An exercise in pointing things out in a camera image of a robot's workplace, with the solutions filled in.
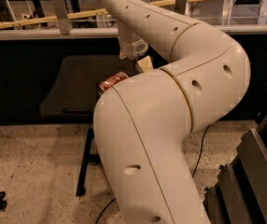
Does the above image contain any red soda can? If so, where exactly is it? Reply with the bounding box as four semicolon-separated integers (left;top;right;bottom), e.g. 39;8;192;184
98;72;128;95

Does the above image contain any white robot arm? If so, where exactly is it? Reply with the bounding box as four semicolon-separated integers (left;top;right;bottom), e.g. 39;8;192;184
93;0;250;224

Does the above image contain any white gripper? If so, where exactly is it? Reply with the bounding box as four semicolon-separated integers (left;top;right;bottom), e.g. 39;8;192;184
119;39;153;73

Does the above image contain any black adjustable laptop table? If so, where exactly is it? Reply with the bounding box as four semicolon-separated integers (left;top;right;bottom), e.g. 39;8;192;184
39;55;135;197

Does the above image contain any wooden handrail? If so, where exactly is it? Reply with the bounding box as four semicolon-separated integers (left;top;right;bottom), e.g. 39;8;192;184
0;0;267;30

